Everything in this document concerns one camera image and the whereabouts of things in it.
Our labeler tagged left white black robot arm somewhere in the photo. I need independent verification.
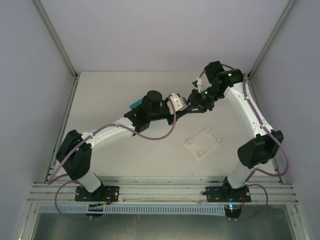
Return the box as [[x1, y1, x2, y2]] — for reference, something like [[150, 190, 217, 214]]
[[55, 90, 198, 194]]

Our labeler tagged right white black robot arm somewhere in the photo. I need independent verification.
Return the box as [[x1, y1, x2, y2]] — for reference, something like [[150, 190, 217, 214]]
[[187, 61, 284, 189]]

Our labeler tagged teal plastic bin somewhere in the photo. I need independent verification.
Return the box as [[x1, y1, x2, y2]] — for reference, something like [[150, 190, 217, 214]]
[[129, 98, 143, 110]]

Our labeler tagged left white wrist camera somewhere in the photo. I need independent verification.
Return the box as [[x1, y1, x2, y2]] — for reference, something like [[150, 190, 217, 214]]
[[167, 93, 188, 115]]

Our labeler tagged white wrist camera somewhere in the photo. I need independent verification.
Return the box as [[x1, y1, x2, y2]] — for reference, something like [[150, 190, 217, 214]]
[[192, 77, 205, 93], [167, 93, 188, 115]]

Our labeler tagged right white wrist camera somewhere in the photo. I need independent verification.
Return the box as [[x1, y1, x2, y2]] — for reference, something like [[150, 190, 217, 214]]
[[192, 77, 205, 93]]

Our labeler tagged white peg base plate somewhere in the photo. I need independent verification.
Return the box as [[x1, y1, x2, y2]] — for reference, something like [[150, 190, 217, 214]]
[[183, 127, 221, 163]]

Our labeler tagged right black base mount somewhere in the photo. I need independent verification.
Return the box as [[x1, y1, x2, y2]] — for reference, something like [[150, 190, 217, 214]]
[[202, 177, 252, 203]]

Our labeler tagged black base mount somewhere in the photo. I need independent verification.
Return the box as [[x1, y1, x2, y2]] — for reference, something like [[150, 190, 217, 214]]
[[74, 184, 120, 203], [202, 177, 252, 203]]

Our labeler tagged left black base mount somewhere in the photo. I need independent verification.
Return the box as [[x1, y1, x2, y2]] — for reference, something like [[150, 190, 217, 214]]
[[74, 184, 120, 203]]

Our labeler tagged light blue cable duct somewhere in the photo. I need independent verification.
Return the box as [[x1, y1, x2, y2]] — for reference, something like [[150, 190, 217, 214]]
[[39, 203, 225, 217]]

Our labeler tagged right aluminium corner post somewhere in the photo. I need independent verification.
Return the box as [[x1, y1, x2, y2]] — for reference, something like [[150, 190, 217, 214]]
[[248, 0, 299, 80]]

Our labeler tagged aluminium corner post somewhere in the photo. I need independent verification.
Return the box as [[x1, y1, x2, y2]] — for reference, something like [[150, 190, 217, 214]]
[[248, 0, 299, 80], [31, 0, 78, 79]]

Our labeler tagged aluminium rail frame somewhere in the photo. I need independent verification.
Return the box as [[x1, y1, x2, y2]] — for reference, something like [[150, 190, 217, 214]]
[[27, 176, 298, 205]]

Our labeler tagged left aluminium corner post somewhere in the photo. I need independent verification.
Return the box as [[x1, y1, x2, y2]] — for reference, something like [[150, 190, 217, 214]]
[[31, 0, 78, 79]]

